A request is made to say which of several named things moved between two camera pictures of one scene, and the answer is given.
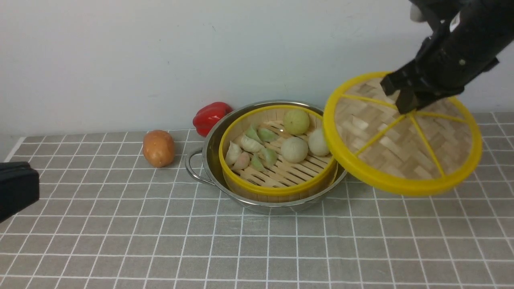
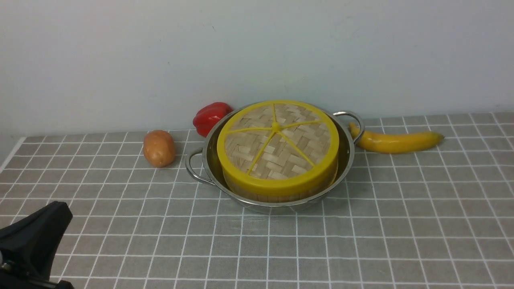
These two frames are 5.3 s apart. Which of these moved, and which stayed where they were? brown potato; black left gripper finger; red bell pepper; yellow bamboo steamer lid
Moved: yellow bamboo steamer lid; black left gripper finger
Stayed: red bell pepper; brown potato
